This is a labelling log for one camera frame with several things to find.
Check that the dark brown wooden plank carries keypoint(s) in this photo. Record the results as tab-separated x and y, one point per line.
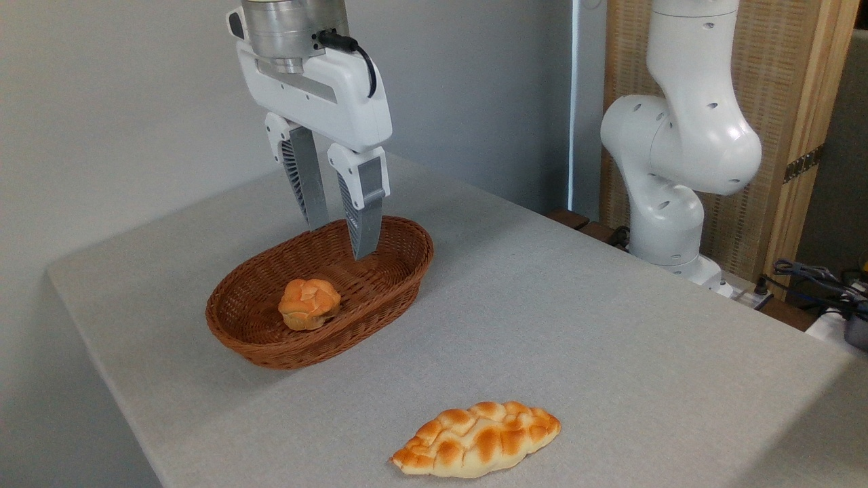
576	220

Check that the small round bread roll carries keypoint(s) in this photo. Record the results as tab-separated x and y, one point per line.
308	305

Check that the long braided bread loaf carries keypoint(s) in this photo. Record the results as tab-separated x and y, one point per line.
475	440

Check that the metal screen hinge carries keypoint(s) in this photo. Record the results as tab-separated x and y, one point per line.
803	164

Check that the wooden rattan folding screen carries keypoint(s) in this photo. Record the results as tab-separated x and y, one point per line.
780	68

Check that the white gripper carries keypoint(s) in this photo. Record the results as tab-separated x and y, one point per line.
352	102

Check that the brown wicker basket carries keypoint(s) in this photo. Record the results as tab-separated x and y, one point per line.
386	285

